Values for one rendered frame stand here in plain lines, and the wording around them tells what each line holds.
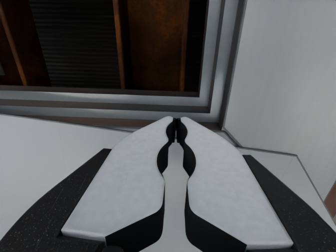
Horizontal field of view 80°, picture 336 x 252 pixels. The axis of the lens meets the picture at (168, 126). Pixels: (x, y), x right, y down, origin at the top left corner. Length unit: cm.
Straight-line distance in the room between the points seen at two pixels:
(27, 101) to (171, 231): 16
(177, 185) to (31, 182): 12
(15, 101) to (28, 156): 4
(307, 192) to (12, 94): 24
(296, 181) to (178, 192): 9
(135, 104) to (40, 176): 10
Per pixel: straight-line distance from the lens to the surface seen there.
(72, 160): 17
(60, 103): 17
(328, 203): 26
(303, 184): 19
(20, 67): 31
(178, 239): 22
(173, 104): 15
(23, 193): 22
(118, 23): 25
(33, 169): 19
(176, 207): 18
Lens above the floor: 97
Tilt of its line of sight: 61 degrees down
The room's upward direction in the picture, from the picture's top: 175 degrees counter-clockwise
